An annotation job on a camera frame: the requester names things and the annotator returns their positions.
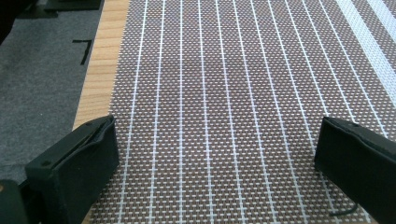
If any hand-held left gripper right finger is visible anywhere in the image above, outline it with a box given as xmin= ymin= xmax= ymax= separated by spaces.
xmin=314 ymin=116 xmax=396 ymax=224

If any striped woven placemat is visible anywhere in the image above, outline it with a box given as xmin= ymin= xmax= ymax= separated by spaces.
xmin=88 ymin=0 xmax=396 ymax=224

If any black stand base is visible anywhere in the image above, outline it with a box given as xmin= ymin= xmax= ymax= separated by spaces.
xmin=18 ymin=0 xmax=104 ymax=20

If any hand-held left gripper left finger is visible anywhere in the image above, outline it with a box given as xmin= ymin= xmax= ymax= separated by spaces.
xmin=25 ymin=115 xmax=120 ymax=224

